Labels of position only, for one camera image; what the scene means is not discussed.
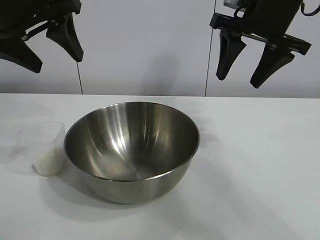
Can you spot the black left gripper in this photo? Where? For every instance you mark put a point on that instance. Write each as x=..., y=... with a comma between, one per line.
x=30, y=15

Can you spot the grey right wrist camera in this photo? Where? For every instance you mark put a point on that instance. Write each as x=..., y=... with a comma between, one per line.
x=230, y=3

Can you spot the white rice grains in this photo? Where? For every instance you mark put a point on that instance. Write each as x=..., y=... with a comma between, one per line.
x=48, y=163

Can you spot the stainless steel mixing bowl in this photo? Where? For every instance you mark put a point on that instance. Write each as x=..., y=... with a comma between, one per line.
x=132, y=150

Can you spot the clear plastic measuring cup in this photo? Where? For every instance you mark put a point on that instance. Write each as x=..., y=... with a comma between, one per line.
x=45, y=135

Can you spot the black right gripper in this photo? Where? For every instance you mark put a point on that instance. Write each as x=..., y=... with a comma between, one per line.
x=267, y=17

